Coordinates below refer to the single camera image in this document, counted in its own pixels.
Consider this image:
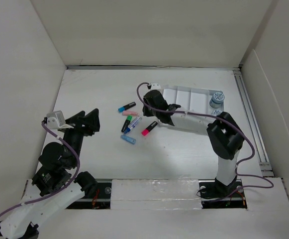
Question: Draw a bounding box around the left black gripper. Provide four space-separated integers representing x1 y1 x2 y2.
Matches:
62 108 100 167

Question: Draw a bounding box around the clear glue bottle blue cap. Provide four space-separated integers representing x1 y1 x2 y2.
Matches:
123 117 142 134

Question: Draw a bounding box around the blue round jar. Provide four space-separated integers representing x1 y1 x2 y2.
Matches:
209 92 225 109
211 109 222 116

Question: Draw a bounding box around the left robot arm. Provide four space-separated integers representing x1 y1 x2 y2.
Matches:
0 108 100 239

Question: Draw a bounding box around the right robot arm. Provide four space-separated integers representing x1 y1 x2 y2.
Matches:
142 90 244 198

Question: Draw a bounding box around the green cap black highlighter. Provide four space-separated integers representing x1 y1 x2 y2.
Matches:
121 115 132 132

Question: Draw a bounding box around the pink cap black highlighter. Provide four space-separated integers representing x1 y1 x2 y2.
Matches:
141 121 158 136

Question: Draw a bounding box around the pink translucent marker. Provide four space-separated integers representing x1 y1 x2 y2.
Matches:
122 111 139 117

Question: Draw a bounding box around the blue cap black highlighter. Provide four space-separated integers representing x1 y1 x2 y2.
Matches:
118 102 136 113

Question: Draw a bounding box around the light blue translucent marker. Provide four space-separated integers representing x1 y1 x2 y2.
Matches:
120 134 136 145

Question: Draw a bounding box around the white divided organizer tray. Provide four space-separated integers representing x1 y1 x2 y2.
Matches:
160 85 224 115

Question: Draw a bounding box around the white foam block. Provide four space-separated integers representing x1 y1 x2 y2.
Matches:
110 179 202 211

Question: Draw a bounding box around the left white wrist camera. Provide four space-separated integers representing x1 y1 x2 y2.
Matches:
46 111 74 130

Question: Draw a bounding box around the aluminium rail back edge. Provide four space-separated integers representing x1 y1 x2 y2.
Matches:
67 65 240 71

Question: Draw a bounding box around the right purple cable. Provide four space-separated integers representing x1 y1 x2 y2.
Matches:
136 82 275 202

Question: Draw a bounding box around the aluminium rail right side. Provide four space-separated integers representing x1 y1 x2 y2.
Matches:
233 68 275 178

